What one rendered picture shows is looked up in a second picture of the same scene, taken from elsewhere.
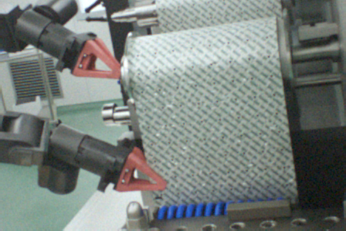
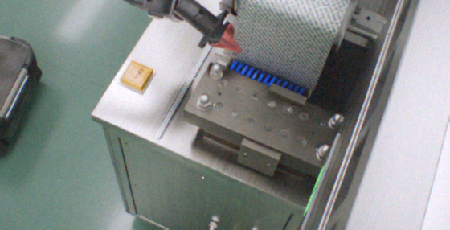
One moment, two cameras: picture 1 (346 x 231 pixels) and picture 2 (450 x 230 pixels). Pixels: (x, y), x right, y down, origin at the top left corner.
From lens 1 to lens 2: 0.80 m
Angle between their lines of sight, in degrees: 47
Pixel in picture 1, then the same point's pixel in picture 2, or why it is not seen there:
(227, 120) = (290, 46)
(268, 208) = (292, 100)
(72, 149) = (188, 18)
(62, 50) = not seen: outside the picture
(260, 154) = (302, 67)
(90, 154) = (199, 25)
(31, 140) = (164, 9)
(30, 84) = not seen: outside the picture
